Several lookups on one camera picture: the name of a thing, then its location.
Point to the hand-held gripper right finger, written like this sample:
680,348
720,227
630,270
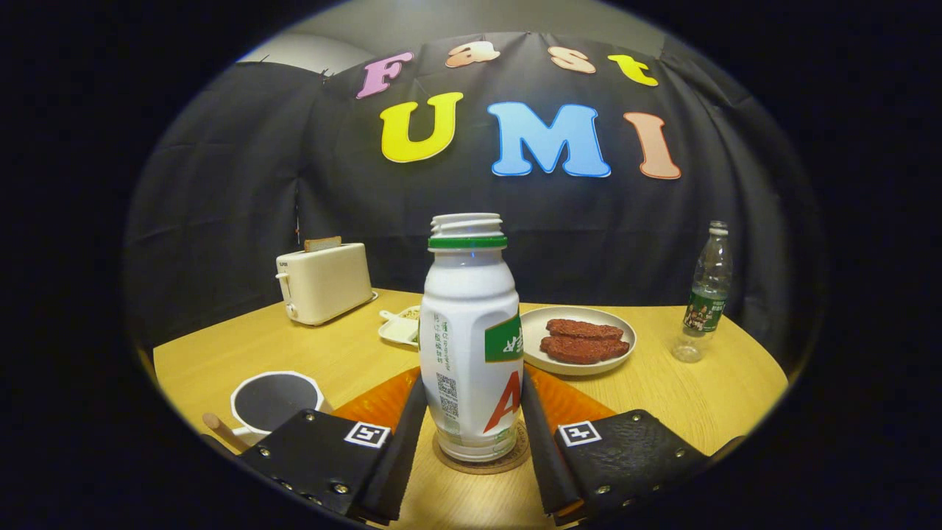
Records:
541,456

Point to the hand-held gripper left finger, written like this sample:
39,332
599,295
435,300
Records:
401,456

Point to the round cork coaster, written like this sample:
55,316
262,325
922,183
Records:
478,467

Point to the white juice bottle green label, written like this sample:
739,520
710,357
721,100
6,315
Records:
464,316

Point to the clear plastic water bottle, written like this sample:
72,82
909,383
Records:
708,294

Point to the red-brown meat patty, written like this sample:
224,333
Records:
585,350
585,328

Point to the white divided bean dish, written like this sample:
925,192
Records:
401,330

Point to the white round plate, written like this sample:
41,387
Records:
536,324

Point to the wooden table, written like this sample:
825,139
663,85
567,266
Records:
699,397

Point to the cream toaster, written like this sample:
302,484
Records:
324,283

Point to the toast slice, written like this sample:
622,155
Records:
322,244

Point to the black backdrop cloth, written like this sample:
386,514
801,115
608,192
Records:
221,184

